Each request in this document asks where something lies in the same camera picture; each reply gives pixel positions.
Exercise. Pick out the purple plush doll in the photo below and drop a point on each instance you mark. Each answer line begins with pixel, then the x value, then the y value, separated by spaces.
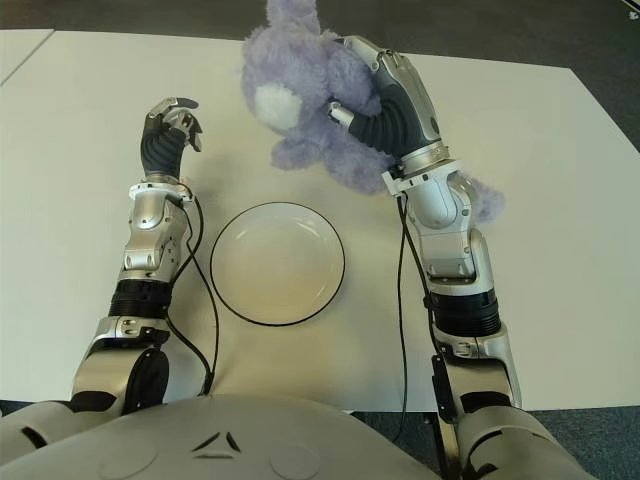
pixel 300 75

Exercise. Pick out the white plate with black rim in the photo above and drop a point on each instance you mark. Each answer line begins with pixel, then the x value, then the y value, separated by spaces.
pixel 277 262

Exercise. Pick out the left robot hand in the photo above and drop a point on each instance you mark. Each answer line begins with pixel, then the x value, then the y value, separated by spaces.
pixel 160 152

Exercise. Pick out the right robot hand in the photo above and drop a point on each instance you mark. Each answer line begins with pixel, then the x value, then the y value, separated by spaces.
pixel 400 120

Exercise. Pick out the grey robot torso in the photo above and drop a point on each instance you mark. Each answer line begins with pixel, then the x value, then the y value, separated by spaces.
pixel 225 440

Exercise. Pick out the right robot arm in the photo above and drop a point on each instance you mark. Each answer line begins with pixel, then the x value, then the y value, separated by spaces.
pixel 450 250

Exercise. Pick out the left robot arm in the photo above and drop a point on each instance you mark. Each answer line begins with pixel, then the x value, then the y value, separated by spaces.
pixel 150 240

